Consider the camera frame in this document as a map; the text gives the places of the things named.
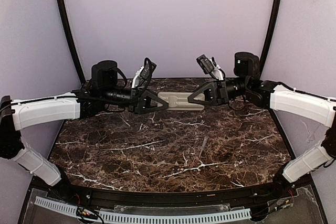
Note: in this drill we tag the black front rail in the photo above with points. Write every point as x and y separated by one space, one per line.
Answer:
247 196

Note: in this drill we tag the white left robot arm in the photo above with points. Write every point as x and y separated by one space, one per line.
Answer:
107 86

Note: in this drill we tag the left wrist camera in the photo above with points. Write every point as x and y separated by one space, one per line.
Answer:
144 73

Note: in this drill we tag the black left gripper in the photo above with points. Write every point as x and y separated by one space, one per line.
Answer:
134 100

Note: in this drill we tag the right white cable duct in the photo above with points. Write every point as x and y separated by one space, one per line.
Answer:
220 217

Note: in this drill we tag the left black frame post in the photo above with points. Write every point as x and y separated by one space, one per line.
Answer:
70 40

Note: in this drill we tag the black frame post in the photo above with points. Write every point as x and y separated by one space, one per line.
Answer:
270 31
70 40

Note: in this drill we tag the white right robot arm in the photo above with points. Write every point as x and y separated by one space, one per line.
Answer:
275 96

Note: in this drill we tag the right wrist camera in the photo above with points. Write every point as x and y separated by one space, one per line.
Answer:
210 67

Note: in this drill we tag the white cable duct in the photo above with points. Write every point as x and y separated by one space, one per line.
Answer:
56 206
220 217

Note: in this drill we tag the right black frame post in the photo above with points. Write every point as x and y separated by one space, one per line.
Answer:
270 31

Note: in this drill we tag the left white cable duct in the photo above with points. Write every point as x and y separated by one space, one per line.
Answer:
56 206

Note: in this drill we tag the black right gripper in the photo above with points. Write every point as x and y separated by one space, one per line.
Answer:
222 92

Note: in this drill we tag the white remote control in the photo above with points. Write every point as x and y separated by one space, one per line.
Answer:
177 101

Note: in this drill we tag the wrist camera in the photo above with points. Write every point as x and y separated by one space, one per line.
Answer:
144 73
210 67

